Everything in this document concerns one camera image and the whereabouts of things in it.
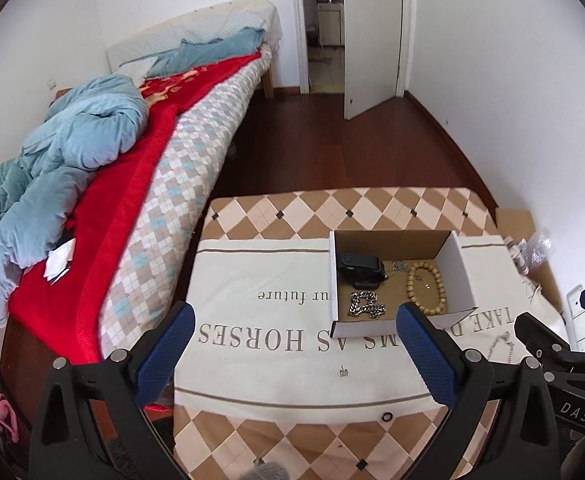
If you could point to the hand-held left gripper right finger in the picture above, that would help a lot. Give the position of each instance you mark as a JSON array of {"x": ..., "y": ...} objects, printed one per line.
[{"x": 425, "y": 360}]

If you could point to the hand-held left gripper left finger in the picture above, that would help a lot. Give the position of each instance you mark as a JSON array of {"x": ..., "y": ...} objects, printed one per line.
[{"x": 168, "y": 349}]

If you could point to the white cardboard box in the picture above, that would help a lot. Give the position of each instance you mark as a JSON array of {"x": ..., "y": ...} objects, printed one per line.
[{"x": 453, "y": 266}]

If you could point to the white power strip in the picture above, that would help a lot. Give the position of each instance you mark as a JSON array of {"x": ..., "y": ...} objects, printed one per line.
[{"x": 580, "y": 322}]

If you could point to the clear plastic bag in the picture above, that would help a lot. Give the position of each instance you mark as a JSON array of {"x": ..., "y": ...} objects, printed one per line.
[{"x": 535, "y": 250}]

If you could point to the checkered printed tablecloth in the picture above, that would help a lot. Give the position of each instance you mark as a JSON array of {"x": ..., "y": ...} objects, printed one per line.
[{"x": 272, "y": 360}]

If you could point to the black smartwatch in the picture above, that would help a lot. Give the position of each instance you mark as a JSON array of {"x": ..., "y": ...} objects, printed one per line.
[{"x": 357, "y": 266}]

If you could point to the white papers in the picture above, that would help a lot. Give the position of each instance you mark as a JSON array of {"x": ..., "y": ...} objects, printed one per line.
[{"x": 57, "y": 262}]

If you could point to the checkered bedsheet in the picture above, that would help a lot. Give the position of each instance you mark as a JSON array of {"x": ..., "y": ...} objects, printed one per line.
[{"x": 172, "y": 200}]

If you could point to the red blanket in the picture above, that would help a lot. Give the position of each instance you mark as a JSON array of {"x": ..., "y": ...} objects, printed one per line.
[{"x": 122, "y": 200}]

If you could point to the grey fluffy object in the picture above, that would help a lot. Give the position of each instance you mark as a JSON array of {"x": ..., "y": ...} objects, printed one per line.
[{"x": 267, "y": 472}]

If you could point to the pink slipper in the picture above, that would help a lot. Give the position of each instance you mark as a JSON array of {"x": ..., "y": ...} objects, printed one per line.
[{"x": 6, "y": 417}]

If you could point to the light blue quilt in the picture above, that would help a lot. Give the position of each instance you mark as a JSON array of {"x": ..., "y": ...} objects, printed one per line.
[{"x": 87, "y": 135}]

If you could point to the wooden bed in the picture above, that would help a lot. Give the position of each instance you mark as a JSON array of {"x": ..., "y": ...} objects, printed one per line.
[{"x": 267, "y": 77}]

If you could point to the teal blanket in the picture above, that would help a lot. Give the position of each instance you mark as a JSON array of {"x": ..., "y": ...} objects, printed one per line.
[{"x": 207, "y": 50}]

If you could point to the white door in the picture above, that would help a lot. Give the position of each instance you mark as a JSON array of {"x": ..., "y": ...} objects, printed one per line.
[{"x": 372, "y": 35}]

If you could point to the white cabinet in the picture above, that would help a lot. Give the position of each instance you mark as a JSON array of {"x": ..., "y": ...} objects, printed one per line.
[{"x": 330, "y": 25}]

